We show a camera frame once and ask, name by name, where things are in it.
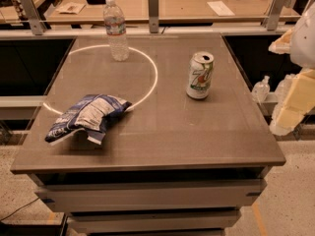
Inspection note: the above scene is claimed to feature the black object on back table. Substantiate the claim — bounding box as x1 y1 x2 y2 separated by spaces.
87 0 106 5

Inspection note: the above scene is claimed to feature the clear plastic water bottle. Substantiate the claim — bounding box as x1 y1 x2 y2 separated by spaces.
103 0 129 61

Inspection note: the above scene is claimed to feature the tan envelope packet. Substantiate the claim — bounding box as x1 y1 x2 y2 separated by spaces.
56 2 85 15

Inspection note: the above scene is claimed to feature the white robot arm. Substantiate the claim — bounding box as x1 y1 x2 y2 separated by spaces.
269 4 315 136

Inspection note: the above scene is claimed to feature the green 7up soda can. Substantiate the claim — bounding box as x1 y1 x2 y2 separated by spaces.
186 51 214 99

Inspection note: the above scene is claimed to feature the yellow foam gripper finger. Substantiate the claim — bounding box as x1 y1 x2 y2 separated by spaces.
270 68 315 136
268 29 293 54

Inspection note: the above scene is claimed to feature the left metal bracket post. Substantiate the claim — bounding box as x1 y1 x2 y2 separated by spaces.
20 0 46 35

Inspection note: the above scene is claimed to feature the black floor cable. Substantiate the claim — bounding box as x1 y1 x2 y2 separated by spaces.
0 196 40 222

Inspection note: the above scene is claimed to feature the small clear bottle left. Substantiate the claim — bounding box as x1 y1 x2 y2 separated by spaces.
251 76 270 103

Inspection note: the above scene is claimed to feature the right metal bracket post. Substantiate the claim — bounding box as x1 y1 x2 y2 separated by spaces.
264 0 285 30

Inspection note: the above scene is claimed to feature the small clear bottle right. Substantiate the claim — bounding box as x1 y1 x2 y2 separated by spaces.
275 74 295 102

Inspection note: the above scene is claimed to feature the white paper sheet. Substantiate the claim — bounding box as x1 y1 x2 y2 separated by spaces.
208 1 234 17

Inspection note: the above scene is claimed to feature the middle metal bracket post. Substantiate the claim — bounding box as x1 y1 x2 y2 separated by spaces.
148 0 158 33

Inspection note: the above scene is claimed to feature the metal bracket post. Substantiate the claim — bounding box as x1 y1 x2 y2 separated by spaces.
148 0 158 33
264 0 285 30
20 0 46 35

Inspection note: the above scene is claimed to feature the blue chip bag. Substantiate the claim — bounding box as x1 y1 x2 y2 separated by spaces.
45 94 132 145

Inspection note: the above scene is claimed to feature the small clear bottle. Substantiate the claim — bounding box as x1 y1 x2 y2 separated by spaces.
275 74 295 102
251 76 270 103

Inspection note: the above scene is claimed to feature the grey drawer cabinet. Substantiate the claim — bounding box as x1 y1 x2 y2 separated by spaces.
28 166 273 236

